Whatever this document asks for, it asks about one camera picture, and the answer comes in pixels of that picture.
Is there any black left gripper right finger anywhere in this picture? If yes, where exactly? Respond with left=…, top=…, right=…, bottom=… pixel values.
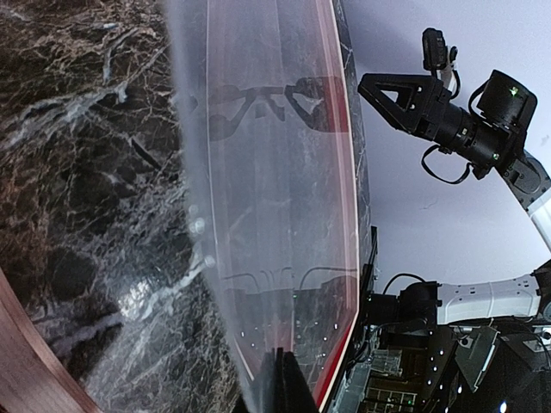
left=279, top=349, right=319, bottom=413

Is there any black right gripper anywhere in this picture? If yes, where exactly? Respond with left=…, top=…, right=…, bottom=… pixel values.
left=357, top=70, right=537, bottom=179

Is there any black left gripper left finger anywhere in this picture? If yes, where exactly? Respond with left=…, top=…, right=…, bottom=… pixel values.
left=245, top=348, right=280, bottom=412

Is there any clear acrylic sheet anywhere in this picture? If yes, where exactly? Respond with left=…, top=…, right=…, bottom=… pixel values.
left=165, top=0, right=361, bottom=410

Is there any red wooden picture frame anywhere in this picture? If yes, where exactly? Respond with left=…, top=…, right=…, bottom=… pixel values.
left=206, top=0, right=367, bottom=412

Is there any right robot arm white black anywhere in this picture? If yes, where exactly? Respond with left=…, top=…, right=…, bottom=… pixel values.
left=358, top=71, right=550, bottom=326

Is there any brown cardboard backing board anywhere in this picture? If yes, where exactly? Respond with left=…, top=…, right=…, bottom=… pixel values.
left=1, top=275, right=101, bottom=412

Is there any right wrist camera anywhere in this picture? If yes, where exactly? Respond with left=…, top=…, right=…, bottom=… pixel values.
left=422, top=28, right=458, bottom=80

